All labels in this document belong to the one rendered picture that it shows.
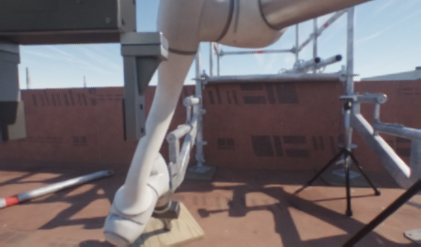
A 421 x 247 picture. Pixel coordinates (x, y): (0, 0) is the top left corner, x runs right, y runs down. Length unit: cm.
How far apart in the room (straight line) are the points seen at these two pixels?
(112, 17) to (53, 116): 227
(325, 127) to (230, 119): 73
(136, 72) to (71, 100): 211
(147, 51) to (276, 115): 159
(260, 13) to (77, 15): 34
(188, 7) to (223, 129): 138
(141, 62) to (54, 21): 8
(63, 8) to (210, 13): 30
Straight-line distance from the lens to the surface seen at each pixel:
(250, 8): 48
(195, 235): 99
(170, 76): 52
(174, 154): 105
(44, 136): 257
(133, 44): 22
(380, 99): 146
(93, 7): 23
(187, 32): 47
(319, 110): 183
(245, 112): 173
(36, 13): 26
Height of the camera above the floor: 57
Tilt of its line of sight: 4 degrees down
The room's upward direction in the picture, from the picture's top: 1 degrees counter-clockwise
